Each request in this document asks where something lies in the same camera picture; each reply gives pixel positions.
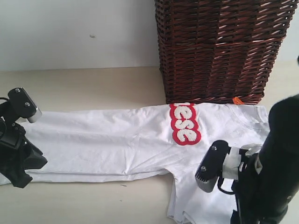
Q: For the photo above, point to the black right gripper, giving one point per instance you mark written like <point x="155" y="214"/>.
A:
<point x="265" y="186"/>

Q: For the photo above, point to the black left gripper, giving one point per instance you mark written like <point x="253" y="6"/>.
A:
<point x="17" y="153"/>

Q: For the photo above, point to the white t-shirt red lettering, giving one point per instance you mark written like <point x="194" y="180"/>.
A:
<point x="129" y="144"/>

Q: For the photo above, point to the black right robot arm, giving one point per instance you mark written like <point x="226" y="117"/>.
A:
<point x="284" y="127"/>

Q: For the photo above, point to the dark brown wicker basket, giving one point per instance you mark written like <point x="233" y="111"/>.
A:
<point x="217" y="50"/>

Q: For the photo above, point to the orange t-shirt tag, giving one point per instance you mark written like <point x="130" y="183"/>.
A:
<point x="237" y="101"/>

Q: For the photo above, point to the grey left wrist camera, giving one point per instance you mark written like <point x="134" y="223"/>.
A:
<point x="23" y="106"/>

